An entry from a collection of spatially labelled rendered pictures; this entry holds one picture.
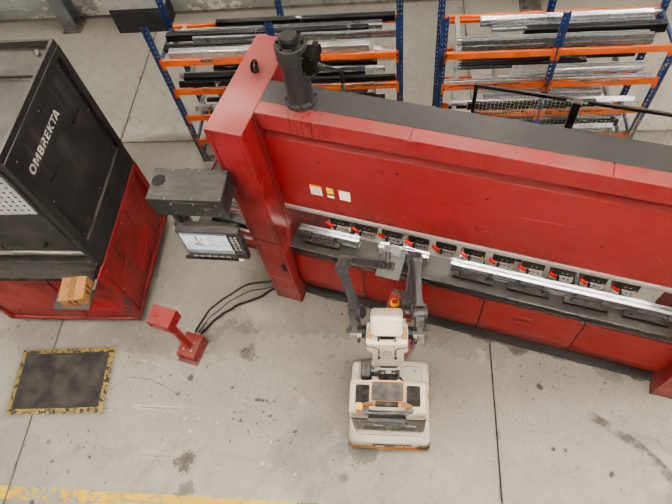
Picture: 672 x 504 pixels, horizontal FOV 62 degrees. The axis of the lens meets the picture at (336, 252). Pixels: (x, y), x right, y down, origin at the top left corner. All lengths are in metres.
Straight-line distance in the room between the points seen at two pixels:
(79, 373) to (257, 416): 1.73
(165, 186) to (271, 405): 2.17
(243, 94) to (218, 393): 2.68
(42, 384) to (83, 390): 0.41
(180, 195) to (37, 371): 2.80
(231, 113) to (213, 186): 0.48
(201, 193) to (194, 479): 2.46
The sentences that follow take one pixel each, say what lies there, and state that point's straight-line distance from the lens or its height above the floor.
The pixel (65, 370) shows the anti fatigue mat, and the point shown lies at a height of 0.01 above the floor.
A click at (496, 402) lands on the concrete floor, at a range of 4.95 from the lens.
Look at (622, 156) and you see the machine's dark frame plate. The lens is 3.31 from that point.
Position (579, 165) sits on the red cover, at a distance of 3.21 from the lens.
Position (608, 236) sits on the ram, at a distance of 3.67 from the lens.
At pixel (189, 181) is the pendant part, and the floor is 1.95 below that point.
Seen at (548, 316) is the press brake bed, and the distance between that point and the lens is 4.47.
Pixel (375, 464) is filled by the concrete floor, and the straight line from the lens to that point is 4.79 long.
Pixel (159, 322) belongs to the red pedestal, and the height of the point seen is 0.80.
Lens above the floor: 4.72
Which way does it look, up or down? 60 degrees down
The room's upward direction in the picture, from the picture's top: 12 degrees counter-clockwise
